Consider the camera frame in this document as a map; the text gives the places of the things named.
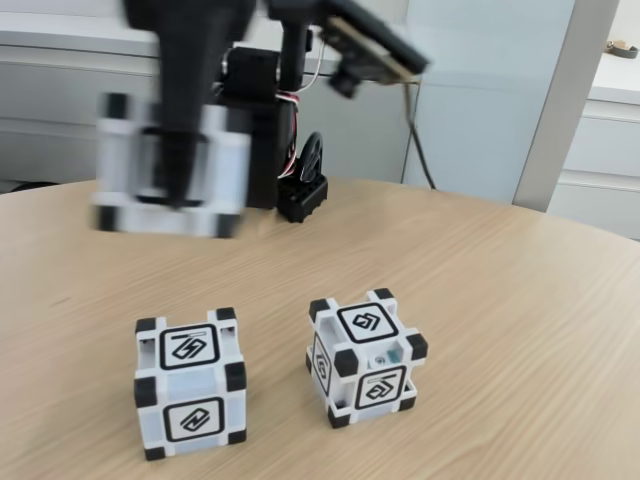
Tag white cube with crossed-lines symbol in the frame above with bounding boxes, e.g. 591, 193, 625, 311
89, 92, 252, 240

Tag white cube with nested-squares symbol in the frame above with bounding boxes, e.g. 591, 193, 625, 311
305, 287, 430, 430

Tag long white cabinet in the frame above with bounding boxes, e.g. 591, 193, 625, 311
0, 24, 424, 196

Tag white cube with lightning symbol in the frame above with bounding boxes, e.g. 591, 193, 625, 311
133, 305, 250, 462

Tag white drawer unit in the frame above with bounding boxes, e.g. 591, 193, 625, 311
549, 49, 640, 239

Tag red white servo cable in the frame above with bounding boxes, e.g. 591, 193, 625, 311
276, 91, 305, 180

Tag camera module on black bracket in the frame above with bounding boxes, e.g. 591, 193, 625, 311
319, 0, 434, 100

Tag black camera cable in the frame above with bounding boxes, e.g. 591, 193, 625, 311
398, 79, 437, 191

